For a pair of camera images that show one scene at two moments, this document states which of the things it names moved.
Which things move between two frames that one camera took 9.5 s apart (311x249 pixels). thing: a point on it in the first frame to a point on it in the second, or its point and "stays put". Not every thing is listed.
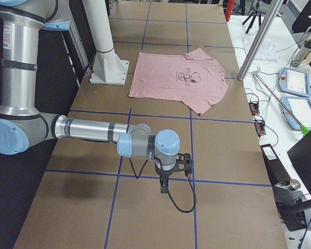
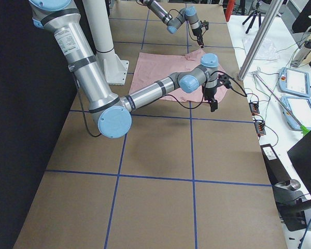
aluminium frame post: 260,38 stays put
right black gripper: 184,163 to 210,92
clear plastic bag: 266,50 stays put
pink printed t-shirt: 196,79 stays put
